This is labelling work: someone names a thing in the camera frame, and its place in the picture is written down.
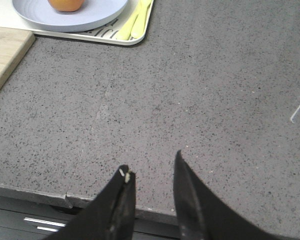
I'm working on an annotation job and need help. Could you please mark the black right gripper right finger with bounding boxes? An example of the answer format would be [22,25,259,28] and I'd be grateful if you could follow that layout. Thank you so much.
[173,150,286,240]

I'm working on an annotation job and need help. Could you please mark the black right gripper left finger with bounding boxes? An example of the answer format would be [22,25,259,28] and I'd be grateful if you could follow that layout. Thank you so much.
[45,165,136,240]

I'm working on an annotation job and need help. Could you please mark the light blue plate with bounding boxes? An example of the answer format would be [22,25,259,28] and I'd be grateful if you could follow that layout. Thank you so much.
[11,0,128,33]

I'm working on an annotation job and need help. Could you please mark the whole orange fruit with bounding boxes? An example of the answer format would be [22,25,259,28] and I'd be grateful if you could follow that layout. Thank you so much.
[48,0,85,12]

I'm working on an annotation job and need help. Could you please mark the white rectangular tray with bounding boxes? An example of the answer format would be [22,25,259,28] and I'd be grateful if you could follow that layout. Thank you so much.
[0,0,146,46]

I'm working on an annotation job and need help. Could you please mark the pale yellow utensil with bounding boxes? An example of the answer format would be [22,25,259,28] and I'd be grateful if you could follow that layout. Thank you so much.
[130,0,152,39]
[116,9,139,41]

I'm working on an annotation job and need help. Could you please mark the wooden cutting board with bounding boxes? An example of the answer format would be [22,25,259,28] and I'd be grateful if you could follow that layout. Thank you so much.
[0,27,35,90]

